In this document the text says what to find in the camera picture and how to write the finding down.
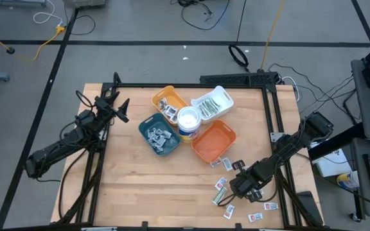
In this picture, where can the teal plastic bin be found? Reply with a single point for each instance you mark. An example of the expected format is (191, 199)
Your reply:
(149, 123)

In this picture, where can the white plastic bin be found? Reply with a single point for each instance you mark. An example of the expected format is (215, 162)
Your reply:
(220, 94)

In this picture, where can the black round floor base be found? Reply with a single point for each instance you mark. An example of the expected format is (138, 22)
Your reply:
(10, 50)

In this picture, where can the white adapter box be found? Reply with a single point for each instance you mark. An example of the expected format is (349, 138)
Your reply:
(331, 165)

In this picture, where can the grey metal bracket plate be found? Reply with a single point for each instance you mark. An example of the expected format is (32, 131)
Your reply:
(276, 137)

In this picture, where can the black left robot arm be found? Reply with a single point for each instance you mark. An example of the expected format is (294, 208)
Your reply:
(56, 149)

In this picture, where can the yellow plastic bin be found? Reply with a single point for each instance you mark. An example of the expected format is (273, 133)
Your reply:
(172, 94)

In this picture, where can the green striped bandage wrapper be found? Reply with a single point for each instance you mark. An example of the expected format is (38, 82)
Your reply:
(204, 111)
(207, 108)
(212, 106)
(216, 103)
(201, 113)
(219, 196)

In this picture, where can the blue yellow white object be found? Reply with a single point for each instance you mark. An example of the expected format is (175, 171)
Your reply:
(345, 181)

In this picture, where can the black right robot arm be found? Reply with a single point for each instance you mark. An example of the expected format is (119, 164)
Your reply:
(287, 147)

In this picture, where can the orange plastic bin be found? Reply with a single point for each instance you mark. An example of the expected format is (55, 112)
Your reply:
(212, 141)

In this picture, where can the black power strip bar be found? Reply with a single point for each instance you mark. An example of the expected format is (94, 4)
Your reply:
(236, 79)

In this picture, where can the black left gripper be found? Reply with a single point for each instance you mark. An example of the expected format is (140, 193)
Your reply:
(104, 110)

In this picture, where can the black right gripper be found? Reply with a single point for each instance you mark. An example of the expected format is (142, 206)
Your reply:
(246, 183)

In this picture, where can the Lysol wipes canister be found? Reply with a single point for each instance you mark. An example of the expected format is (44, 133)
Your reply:
(189, 122)

